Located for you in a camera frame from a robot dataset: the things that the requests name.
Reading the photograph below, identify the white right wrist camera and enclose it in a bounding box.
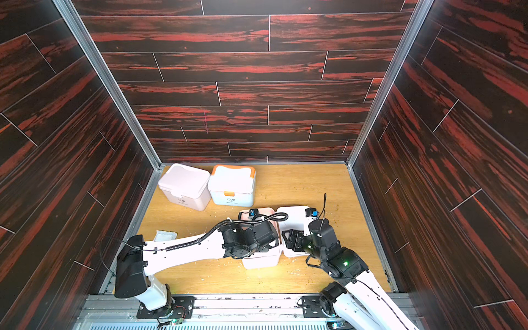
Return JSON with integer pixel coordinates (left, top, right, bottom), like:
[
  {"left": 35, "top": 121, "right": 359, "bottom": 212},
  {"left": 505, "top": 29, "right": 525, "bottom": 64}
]
[{"left": 303, "top": 208, "right": 320, "bottom": 235}]

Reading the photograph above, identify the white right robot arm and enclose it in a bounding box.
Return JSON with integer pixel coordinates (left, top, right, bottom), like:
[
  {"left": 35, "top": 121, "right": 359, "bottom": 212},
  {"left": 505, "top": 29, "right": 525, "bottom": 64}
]
[{"left": 281, "top": 219, "right": 417, "bottom": 329}]

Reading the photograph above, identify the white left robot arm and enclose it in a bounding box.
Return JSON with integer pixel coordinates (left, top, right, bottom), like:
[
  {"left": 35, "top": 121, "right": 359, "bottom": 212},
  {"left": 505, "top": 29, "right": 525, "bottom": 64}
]
[{"left": 114, "top": 219, "right": 279, "bottom": 316}]

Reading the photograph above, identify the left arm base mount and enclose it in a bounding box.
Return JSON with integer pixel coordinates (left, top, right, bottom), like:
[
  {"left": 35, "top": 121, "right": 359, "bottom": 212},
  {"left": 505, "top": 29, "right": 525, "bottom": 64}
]
[{"left": 136, "top": 295, "right": 196, "bottom": 320}]

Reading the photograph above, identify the white gauze packet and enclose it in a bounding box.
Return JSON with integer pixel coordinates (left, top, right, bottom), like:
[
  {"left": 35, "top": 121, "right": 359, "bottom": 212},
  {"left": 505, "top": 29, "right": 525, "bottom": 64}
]
[{"left": 154, "top": 230, "right": 177, "bottom": 242}]

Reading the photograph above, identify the white orange-trimmed medicine chest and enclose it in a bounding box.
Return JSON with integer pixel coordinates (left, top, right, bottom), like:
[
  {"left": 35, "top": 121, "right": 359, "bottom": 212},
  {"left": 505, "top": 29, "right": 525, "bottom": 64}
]
[{"left": 208, "top": 164, "right": 257, "bottom": 208}]

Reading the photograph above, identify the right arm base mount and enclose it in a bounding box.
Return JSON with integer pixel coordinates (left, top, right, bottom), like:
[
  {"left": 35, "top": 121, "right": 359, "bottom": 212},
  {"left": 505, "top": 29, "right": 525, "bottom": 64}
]
[{"left": 297, "top": 295, "right": 328, "bottom": 318}]

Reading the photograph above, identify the pink rear medicine chest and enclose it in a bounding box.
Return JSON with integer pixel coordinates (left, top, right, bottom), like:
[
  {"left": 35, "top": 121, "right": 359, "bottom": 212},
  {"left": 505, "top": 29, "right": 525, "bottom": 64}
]
[{"left": 158, "top": 164, "right": 211, "bottom": 211}]

